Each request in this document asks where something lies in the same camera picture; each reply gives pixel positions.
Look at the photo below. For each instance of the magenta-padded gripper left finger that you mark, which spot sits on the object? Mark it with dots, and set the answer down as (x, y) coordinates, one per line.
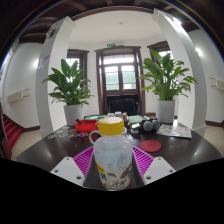
(68, 170)

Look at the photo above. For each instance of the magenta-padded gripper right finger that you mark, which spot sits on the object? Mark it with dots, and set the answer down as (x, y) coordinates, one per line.
(158, 170)

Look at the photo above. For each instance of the clear bottle with yellow cap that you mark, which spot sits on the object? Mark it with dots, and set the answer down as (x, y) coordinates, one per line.
(112, 156)

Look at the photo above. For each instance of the flat round red coaster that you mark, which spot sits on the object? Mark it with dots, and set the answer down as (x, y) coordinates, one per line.
(150, 146)

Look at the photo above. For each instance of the colourful sticker sheet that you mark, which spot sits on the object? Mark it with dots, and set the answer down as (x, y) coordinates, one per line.
(63, 133)

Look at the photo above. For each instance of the white printed leaflet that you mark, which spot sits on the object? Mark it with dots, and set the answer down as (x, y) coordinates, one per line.
(175, 131)

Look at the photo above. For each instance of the grey round ball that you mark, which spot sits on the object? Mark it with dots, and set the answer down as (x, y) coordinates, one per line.
(156, 124)
(147, 126)

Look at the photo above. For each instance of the red plastic box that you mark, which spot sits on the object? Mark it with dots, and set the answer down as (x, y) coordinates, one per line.
(85, 126)

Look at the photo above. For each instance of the leafy plant in white pot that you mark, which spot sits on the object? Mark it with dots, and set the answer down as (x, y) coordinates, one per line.
(72, 113)
(165, 111)

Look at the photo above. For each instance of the red carpeted staircase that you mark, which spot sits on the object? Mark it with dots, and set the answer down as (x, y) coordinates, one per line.
(11, 131)

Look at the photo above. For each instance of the black chair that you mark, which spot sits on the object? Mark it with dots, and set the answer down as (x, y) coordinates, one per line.
(122, 105)

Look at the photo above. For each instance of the dark wooden glazed door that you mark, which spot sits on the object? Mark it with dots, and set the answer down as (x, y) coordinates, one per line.
(119, 76)

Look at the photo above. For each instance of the dark wooden framed window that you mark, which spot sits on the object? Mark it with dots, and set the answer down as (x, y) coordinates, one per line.
(83, 58)
(156, 46)

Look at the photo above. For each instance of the green exit sign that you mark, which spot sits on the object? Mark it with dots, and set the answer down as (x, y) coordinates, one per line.
(111, 44)

